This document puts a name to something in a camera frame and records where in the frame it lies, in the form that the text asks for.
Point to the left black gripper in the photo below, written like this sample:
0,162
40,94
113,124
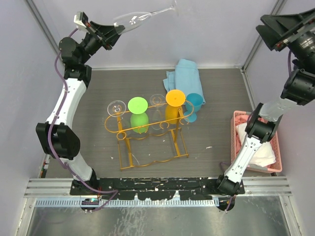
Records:
107,34

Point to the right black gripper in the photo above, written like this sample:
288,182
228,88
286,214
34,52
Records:
290,25

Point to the clear flute glass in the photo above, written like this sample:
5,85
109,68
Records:
116,108
157,101
131,21

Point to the clear flute glass front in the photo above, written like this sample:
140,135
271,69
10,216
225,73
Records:
116,108

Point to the green plastic wine glass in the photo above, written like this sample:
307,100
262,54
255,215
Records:
139,119

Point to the clear flute glass back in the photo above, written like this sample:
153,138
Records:
157,101

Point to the orange plastic wine glass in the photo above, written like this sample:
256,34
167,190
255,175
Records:
175,99

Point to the blue plastic wine glass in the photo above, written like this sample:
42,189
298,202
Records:
193,105

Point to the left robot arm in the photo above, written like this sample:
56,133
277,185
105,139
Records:
56,135

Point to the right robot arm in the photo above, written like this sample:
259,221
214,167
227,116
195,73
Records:
263,122

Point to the light blue folded cloth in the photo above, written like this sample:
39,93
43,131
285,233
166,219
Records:
185,78

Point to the pink plastic basket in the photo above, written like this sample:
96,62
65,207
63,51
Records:
276,167

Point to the white cloth in basket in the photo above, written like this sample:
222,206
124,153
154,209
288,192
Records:
264,156

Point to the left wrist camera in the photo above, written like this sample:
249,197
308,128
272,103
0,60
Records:
80,20

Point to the gold wire glass rack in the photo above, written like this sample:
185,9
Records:
154,146

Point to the slotted cable duct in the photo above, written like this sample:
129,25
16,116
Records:
93,202

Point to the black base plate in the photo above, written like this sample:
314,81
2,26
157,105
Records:
188,188

